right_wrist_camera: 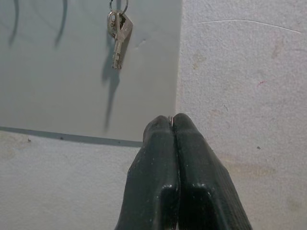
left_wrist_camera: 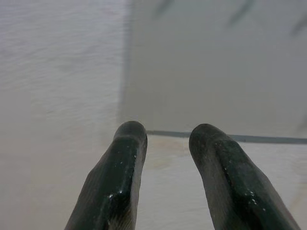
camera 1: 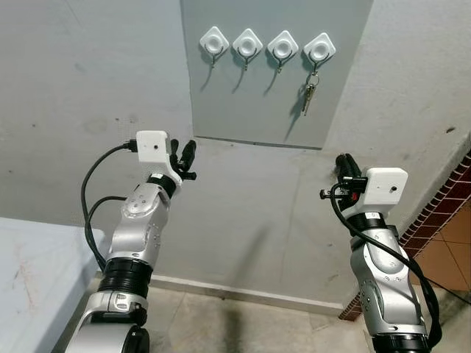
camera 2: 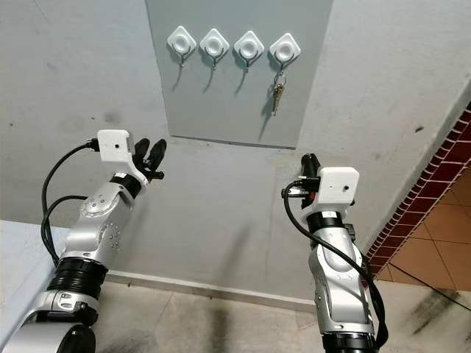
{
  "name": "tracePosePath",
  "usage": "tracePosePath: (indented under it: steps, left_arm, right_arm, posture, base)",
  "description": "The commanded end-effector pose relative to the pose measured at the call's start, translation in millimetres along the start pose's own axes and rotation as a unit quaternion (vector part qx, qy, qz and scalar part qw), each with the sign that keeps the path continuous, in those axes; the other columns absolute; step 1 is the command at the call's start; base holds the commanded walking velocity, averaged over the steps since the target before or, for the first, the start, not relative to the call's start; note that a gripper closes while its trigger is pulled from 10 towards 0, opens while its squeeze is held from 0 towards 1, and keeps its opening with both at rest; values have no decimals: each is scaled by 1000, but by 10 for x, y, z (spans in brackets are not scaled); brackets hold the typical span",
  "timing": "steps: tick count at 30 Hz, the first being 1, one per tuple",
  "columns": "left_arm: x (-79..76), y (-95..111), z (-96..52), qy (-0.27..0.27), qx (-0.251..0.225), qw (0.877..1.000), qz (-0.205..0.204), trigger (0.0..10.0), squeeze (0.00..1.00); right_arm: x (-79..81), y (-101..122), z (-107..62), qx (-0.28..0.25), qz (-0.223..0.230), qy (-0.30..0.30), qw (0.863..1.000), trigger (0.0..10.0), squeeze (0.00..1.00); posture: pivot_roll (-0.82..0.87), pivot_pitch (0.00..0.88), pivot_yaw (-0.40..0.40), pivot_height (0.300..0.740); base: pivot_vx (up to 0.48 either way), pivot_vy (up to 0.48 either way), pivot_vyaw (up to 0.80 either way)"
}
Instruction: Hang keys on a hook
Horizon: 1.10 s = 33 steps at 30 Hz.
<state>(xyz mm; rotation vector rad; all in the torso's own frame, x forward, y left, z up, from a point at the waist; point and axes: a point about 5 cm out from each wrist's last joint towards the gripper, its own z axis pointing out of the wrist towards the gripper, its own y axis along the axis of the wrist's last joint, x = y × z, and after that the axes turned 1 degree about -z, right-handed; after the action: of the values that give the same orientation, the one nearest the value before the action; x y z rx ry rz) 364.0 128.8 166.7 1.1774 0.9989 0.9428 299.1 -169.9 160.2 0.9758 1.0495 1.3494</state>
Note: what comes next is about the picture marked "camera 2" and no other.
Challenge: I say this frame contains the metal keys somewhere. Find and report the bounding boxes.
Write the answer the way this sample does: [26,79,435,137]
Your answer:
[271,70,288,117]

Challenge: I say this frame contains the white plastic table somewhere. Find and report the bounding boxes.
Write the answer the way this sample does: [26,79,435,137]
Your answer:
[0,219,64,348]

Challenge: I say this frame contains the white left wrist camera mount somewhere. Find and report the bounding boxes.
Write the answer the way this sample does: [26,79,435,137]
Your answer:
[96,129,148,181]

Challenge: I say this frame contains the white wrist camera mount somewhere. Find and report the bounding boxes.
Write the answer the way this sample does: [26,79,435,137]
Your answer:
[315,166,360,213]
[96,129,148,181]

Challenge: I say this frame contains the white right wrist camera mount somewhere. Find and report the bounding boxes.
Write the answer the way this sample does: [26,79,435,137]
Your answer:
[315,166,360,213]

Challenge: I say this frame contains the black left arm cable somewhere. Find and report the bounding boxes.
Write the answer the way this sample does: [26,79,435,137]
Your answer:
[40,138,101,267]

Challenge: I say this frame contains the white diamond wall hook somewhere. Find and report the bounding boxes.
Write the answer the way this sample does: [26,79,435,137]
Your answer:
[199,28,230,71]
[233,29,266,73]
[166,25,198,68]
[269,32,302,74]

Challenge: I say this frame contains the thin black floor cable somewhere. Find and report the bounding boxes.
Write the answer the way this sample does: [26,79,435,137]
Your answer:
[389,262,471,310]

